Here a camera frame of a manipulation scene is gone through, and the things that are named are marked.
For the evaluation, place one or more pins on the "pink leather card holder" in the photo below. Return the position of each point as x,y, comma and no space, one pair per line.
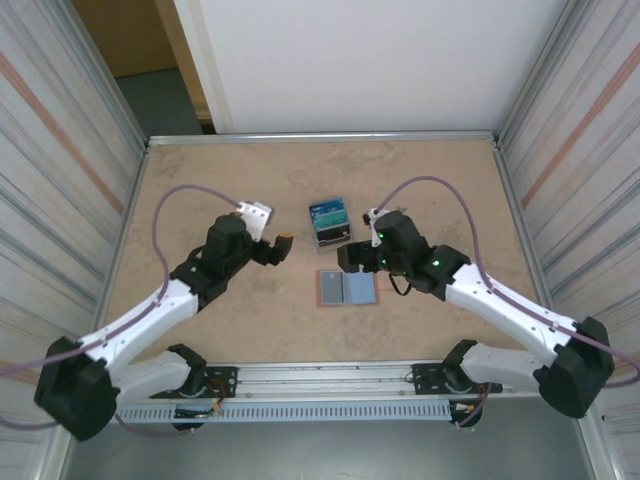
360,290

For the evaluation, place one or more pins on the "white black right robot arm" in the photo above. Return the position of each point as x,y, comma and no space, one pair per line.
500,305

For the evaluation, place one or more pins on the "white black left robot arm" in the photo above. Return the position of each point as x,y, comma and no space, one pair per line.
145,315

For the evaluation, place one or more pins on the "teal credit card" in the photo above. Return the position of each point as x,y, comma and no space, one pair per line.
331,220

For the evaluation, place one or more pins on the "small green circuit board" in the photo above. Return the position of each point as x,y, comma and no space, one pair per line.
197,413

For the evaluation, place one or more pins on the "striped translucent side panel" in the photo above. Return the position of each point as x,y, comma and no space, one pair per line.
590,200
45,200

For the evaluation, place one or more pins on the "brown wooden door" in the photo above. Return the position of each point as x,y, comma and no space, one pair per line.
125,30

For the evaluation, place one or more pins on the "aluminium table side rail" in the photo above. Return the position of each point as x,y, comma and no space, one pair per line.
505,170
141,170

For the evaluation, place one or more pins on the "aluminium frame crossbar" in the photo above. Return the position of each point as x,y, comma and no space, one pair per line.
320,136

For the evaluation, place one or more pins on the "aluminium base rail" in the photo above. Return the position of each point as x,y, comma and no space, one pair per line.
320,375

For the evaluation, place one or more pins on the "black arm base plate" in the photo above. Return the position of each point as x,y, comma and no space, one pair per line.
422,380
225,382

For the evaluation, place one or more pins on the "aluminium corner post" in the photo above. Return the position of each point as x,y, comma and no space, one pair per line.
539,75
105,75

